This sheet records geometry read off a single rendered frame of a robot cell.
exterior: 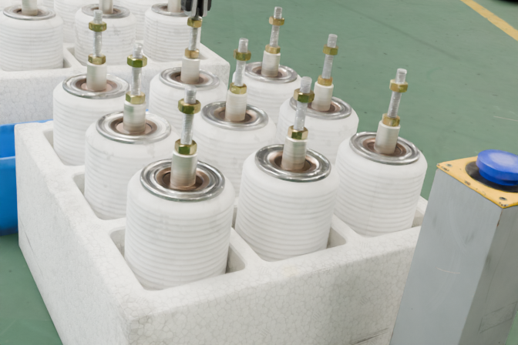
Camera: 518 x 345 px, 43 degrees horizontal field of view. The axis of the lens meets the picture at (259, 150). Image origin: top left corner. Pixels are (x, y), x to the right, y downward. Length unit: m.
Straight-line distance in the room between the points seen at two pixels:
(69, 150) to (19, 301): 0.20
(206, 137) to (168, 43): 0.43
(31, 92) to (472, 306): 0.70
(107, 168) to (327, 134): 0.26
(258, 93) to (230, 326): 0.35
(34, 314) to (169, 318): 0.30
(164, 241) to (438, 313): 0.24
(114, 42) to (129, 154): 0.45
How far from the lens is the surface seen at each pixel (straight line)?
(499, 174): 0.54
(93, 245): 0.63
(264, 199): 0.62
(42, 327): 0.82
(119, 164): 0.66
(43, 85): 1.03
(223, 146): 0.70
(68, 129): 0.77
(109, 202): 0.68
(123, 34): 1.08
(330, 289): 0.66
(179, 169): 0.58
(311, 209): 0.63
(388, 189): 0.69
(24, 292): 0.87
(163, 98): 0.80
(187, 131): 0.57
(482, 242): 0.54
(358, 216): 0.71
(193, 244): 0.58
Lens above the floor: 0.54
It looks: 25 degrees down
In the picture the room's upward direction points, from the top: 8 degrees clockwise
